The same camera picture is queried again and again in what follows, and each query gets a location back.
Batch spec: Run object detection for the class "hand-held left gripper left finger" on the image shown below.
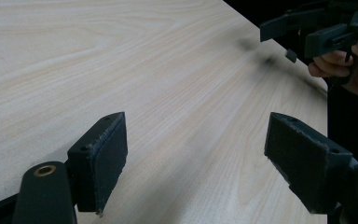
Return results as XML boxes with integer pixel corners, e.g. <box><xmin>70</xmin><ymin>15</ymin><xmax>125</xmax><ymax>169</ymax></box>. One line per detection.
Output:
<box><xmin>67</xmin><ymin>111</ymin><xmax>129</xmax><ymax>217</ymax></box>

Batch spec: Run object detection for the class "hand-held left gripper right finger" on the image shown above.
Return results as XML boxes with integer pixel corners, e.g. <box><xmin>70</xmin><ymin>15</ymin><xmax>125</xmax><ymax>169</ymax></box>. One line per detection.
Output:
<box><xmin>263</xmin><ymin>111</ymin><xmax>358</xmax><ymax>216</ymax></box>

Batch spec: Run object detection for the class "grey tape strip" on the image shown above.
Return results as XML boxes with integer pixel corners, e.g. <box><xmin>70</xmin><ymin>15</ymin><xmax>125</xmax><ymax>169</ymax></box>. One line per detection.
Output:
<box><xmin>284</xmin><ymin>49</ymin><xmax>298</xmax><ymax>63</ymax></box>

